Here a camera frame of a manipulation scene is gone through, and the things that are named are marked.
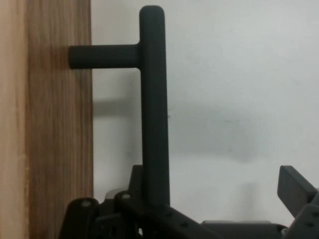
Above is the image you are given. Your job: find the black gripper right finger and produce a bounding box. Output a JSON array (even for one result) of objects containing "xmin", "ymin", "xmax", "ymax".
[{"xmin": 277, "ymin": 165, "xmax": 319, "ymax": 239}]

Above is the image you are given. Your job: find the wooden drawer with black handle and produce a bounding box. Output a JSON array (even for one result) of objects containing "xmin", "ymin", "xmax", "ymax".
[{"xmin": 0, "ymin": 0, "xmax": 171, "ymax": 239}]

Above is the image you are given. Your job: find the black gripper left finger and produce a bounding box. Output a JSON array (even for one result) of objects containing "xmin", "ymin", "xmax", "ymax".
[{"xmin": 58, "ymin": 164, "xmax": 220, "ymax": 239}]

